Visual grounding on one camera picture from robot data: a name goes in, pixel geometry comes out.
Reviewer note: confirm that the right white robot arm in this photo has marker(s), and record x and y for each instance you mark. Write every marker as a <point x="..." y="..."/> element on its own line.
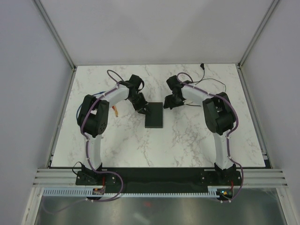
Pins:
<point x="220" y="119"/>

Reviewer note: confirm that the black network switch box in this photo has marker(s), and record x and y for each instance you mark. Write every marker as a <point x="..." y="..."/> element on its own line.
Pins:
<point x="155" y="118"/>

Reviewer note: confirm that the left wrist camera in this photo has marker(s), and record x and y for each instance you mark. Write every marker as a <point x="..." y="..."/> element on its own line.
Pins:
<point x="137" y="82"/>

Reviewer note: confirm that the white slotted cable duct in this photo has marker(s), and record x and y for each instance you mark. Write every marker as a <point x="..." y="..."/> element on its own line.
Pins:
<point x="90" y="192"/>

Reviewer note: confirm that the aluminium frame rail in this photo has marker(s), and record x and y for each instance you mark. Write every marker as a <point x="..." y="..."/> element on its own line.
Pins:
<point x="250" y="177"/>

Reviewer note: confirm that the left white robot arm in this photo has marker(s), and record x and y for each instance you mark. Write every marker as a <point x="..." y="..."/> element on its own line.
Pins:
<point x="93" y="120"/>

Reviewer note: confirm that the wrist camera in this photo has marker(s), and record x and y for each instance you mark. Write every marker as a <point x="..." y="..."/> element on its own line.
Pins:
<point x="173" y="83"/>
<point x="137" y="82"/>

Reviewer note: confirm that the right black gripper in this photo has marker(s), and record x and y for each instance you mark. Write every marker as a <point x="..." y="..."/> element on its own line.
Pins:
<point x="168" y="103"/>

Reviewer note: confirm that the right aluminium corner post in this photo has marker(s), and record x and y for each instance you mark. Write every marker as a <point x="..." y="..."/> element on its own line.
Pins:
<point x="262" y="25"/>

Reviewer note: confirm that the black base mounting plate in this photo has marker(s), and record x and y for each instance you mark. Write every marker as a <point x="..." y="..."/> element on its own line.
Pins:
<point x="164" y="180"/>

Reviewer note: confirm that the aluminium corner post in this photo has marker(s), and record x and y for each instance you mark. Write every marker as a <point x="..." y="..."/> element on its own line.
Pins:
<point x="262" y="25"/>
<point x="53" y="31"/>

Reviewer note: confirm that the left aluminium corner post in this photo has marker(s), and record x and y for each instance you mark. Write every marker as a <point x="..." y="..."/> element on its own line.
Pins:
<point x="53" y="31"/>

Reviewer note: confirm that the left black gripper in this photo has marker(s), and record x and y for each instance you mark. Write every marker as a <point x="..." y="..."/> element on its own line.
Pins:
<point x="142" y="106"/>

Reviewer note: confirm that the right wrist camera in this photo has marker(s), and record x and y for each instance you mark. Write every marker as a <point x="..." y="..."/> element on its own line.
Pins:
<point x="173" y="83"/>

